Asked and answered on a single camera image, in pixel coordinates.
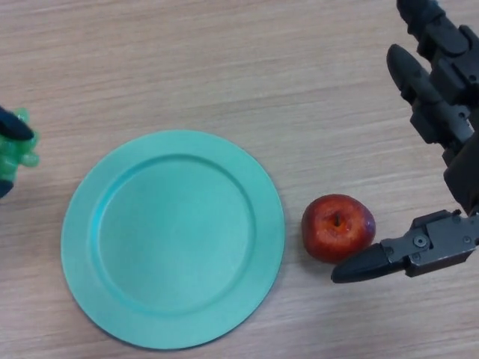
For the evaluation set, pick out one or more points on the green round plate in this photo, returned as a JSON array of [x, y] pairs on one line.
[[176, 239]]

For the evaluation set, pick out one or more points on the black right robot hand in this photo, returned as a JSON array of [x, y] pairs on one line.
[[460, 168]]

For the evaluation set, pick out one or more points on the green grape bunch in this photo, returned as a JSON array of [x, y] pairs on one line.
[[18, 157]]

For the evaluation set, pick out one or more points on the red apple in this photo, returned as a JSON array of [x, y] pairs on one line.
[[333, 232]]

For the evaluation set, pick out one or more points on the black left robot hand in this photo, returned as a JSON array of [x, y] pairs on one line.
[[15, 127]]

